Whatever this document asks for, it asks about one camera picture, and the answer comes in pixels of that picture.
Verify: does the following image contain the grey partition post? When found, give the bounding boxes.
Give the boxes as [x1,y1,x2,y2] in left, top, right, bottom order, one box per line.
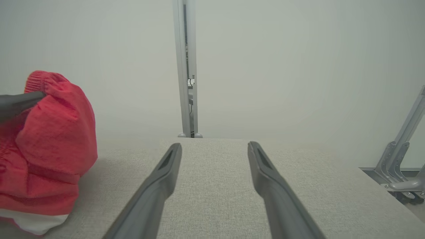
[172,0,203,138]

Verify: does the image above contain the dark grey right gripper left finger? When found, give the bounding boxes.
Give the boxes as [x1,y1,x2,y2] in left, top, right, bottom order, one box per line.
[103,143,182,239]

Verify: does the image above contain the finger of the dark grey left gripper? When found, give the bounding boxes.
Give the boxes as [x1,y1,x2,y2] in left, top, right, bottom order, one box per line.
[0,91,46,123]

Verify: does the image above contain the red shorts with white trim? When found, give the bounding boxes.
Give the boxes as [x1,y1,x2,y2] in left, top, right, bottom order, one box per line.
[0,70,98,235]

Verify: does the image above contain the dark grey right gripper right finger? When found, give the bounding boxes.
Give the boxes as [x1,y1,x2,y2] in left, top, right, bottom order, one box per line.
[247,141,327,239]

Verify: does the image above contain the grey metal bracket frame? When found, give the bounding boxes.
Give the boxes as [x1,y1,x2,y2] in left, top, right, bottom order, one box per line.
[360,86,425,204]

